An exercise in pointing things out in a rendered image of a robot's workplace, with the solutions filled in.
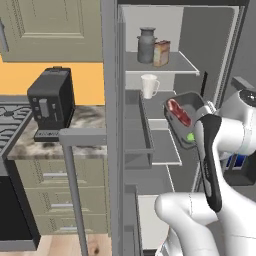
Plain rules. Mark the black hob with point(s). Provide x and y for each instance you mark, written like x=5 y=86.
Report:
x=10 y=123

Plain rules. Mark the black box with blue panels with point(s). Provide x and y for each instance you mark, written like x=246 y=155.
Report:
x=238 y=163

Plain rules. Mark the grey metal milk can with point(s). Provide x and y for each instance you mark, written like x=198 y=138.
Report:
x=146 y=46

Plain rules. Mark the grey fridge door bin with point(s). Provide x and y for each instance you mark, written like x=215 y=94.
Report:
x=146 y=140

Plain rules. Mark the white fridge drawer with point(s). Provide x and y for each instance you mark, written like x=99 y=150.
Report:
x=148 y=220

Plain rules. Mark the red raw meat piece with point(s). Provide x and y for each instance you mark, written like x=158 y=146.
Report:
x=178 y=111

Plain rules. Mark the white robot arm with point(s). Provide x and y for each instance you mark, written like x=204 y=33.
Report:
x=240 y=133

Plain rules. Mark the olive wall cupboard door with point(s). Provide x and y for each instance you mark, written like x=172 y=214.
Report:
x=50 y=30

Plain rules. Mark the grey tupperware container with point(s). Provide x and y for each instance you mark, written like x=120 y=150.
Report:
x=196 y=100

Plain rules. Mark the small green food piece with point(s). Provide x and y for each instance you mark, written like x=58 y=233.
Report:
x=190 y=136

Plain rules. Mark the black coffee machine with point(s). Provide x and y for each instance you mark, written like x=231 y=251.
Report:
x=53 y=100

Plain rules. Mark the grey fridge shelf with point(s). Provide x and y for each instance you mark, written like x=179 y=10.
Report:
x=173 y=68
x=156 y=110
x=165 y=146

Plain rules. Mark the black oven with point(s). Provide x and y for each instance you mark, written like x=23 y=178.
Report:
x=13 y=206

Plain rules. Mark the grey fridge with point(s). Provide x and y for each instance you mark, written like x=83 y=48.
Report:
x=206 y=40

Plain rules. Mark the grey fridge door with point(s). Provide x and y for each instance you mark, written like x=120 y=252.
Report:
x=113 y=100

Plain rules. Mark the brown carton box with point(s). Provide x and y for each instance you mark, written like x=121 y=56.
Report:
x=161 y=53

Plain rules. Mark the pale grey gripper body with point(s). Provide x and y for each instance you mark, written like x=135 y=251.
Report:
x=209 y=110

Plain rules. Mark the white mug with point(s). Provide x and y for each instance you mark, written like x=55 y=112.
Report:
x=149 y=85

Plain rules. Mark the olive drawer front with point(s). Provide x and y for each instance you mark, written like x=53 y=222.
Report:
x=93 y=223
x=83 y=171
x=90 y=200

